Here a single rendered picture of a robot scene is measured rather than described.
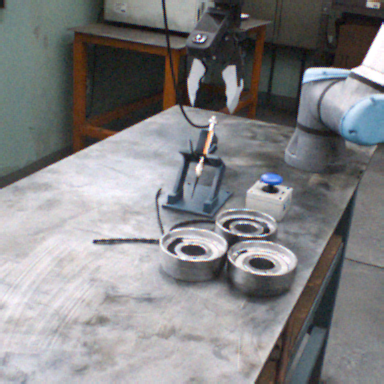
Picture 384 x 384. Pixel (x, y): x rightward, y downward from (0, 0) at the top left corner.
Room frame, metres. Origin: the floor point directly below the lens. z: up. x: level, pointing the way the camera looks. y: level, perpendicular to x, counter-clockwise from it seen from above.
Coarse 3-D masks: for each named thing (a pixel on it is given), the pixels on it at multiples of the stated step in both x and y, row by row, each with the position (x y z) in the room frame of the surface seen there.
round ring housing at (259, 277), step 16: (256, 240) 0.86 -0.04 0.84; (256, 256) 0.83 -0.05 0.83; (288, 256) 0.84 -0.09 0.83; (240, 272) 0.77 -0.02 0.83; (256, 272) 0.78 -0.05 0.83; (272, 272) 0.79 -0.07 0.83; (288, 272) 0.77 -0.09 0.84; (240, 288) 0.78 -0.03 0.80; (256, 288) 0.76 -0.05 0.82; (272, 288) 0.76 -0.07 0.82
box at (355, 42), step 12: (336, 24) 4.47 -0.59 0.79; (348, 24) 4.28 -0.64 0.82; (360, 24) 4.63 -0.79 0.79; (372, 24) 4.62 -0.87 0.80; (336, 36) 4.41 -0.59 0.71; (348, 36) 4.28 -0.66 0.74; (360, 36) 4.26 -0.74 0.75; (372, 36) 4.24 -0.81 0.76; (336, 48) 4.32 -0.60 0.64; (348, 48) 4.30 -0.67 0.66; (360, 48) 4.27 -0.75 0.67; (336, 60) 4.31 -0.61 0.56; (348, 60) 4.29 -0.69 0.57; (360, 60) 4.27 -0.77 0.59
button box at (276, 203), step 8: (256, 184) 1.09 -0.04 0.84; (264, 184) 1.09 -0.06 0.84; (248, 192) 1.05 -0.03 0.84; (256, 192) 1.05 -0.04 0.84; (264, 192) 1.05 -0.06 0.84; (272, 192) 1.05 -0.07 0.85; (280, 192) 1.06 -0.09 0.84; (288, 192) 1.07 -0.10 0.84; (248, 200) 1.04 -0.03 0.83; (256, 200) 1.04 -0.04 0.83; (264, 200) 1.03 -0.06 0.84; (272, 200) 1.03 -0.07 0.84; (280, 200) 1.03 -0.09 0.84; (288, 200) 1.07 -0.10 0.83; (248, 208) 1.04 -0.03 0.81; (256, 208) 1.04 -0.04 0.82; (264, 208) 1.03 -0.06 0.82; (272, 208) 1.03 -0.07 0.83; (280, 208) 1.02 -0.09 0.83; (288, 208) 1.08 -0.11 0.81; (272, 216) 1.03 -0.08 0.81; (280, 216) 1.03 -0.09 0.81
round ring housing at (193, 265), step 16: (160, 240) 0.82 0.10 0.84; (208, 240) 0.87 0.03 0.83; (224, 240) 0.85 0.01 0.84; (160, 256) 0.81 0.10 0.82; (176, 256) 0.78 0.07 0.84; (192, 256) 0.85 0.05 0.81; (208, 256) 0.81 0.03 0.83; (224, 256) 0.81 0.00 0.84; (176, 272) 0.78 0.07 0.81; (192, 272) 0.78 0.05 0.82; (208, 272) 0.78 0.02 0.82
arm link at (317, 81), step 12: (312, 72) 1.35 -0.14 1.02; (324, 72) 1.34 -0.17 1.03; (336, 72) 1.33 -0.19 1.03; (348, 72) 1.34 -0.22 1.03; (312, 84) 1.35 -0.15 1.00; (324, 84) 1.33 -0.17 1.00; (312, 96) 1.33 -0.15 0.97; (324, 96) 1.30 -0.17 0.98; (300, 108) 1.37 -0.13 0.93; (312, 108) 1.33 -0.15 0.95; (300, 120) 1.36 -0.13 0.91; (312, 120) 1.34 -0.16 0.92
